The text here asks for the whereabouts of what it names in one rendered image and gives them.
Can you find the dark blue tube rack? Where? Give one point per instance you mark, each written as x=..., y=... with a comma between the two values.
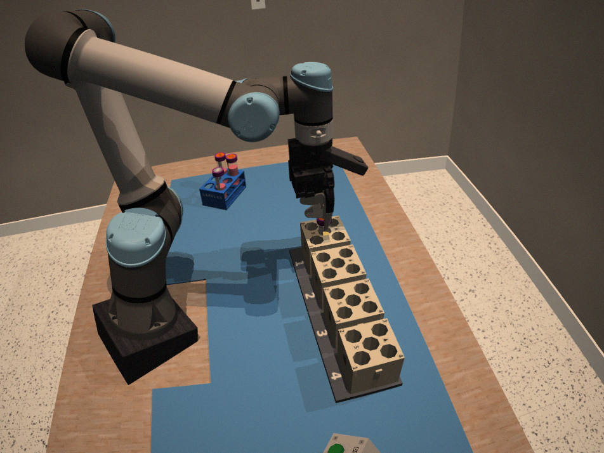
x=215, y=198

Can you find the clear graduated tube with yellow liquid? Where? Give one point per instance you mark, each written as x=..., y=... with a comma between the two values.
x=321, y=230

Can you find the blue bench mat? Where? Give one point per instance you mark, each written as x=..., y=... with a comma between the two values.
x=269, y=390

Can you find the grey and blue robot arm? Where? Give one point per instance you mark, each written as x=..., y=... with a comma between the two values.
x=100, y=70

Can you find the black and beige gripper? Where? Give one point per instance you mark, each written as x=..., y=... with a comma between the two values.
x=310, y=176

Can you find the tan bucket adapter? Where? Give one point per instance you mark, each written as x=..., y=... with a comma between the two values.
x=326, y=271
x=350, y=304
x=365, y=369
x=312, y=241

